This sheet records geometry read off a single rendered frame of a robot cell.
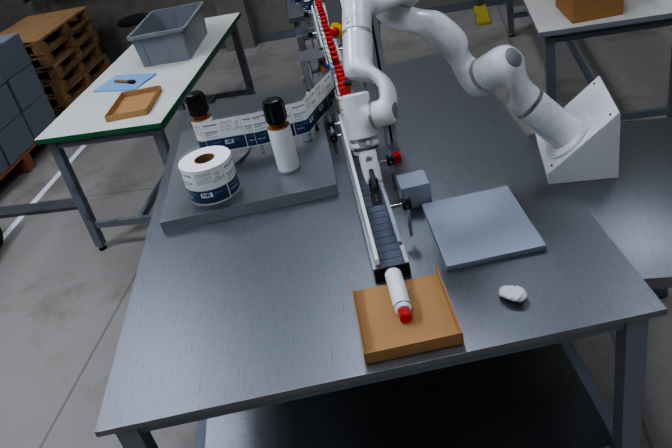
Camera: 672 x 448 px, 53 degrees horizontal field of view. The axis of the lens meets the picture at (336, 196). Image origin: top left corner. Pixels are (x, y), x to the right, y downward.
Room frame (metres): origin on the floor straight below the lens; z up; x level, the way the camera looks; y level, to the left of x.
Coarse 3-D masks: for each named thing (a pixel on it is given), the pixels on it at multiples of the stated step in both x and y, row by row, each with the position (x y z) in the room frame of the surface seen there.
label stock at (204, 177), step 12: (192, 156) 2.33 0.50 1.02; (204, 156) 2.32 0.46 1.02; (216, 156) 2.28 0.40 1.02; (228, 156) 2.25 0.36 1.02; (180, 168) 2.25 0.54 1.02; (192, 168) 2.22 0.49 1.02; (204, 168) 2.20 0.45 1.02; (216, 168) 2.20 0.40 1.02; (228, 168) 2.23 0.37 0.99; (192, 180) 2.20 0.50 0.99; (204, 180) 2.18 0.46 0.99; (216, 180) 2.19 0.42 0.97; (228, 180) 2.22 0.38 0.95; (192, 192) 2.21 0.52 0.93; (204, 192) 2.19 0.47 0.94; (216, 192) 2.19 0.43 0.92; (228, 192) 2.20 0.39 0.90; (204, 204) 2.19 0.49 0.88
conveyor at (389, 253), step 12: (360, 168) 2.20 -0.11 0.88; (360, 180) 2.11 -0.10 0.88; (384, 204) 1.92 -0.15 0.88; (372, 216) 1.86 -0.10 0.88; (384, 216) 1.85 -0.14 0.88; (372, 228) 1.79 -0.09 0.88; (384, 228) 1.78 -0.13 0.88; (384, 240) 1.71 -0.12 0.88; (396, 240) 1.70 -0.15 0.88; (384, 252) 1.65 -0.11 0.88; (396, 252) 1.64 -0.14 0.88; (384, 264) 1.59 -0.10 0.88; (396, 264) 1.58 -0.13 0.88
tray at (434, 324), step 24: (384, 288) 1.54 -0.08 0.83; (408, 288) 1.51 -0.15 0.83; (432, 288) 1.49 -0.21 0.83; (360, 312) 1.46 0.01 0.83; (384, 312) 1.44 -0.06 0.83; (432, 312) 1.39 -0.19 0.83; (360, 336) 1.32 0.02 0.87; (384, 336) 1.34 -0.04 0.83; (408, 336) 1.32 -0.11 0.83; (432, 336) 1.30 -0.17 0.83; (456, 336) 1.25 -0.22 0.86; (384, 360) 1.26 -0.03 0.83
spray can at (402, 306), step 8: (392, 272) 1.54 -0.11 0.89; (400, 272) 1.54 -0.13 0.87; (392, 280) 1.50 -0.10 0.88; (400, 280) 1.50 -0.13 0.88; (392, 288) 1.47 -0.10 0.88; (400, 288) 1.46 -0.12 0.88; (392, 296) 1.45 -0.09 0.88; (400, 296) 1.43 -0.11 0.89; (408, 296) 1.44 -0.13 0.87; (392, 304) 1.43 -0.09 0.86; (400, 304) 1.40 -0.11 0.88; (408, 304) 1.40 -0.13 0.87; (400, 312) 1.38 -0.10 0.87; (408, 312) 1.37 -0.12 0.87; (400, 320) 1.36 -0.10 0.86; (408, 320) 1.36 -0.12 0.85
